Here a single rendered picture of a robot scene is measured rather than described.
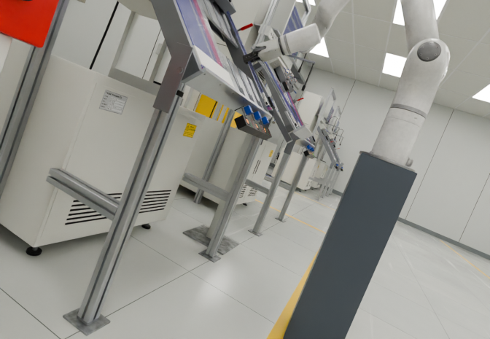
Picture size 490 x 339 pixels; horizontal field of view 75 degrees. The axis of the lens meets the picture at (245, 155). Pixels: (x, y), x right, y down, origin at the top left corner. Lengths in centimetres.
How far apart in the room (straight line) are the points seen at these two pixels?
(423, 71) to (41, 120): 120
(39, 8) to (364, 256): 107
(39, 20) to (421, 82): 104
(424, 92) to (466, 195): 795
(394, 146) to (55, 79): 110
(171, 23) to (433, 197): 840
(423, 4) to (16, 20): 117
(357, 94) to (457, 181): 314
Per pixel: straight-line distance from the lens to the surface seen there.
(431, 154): 897
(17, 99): 121
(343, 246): 116
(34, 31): 69
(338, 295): 120
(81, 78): 108
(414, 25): 133
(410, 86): 121
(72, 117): 108
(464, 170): 910
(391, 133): 118
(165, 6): 97
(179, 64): 82
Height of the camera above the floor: 62
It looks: 4 degrees down
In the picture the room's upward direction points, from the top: 22 degrees clockwise
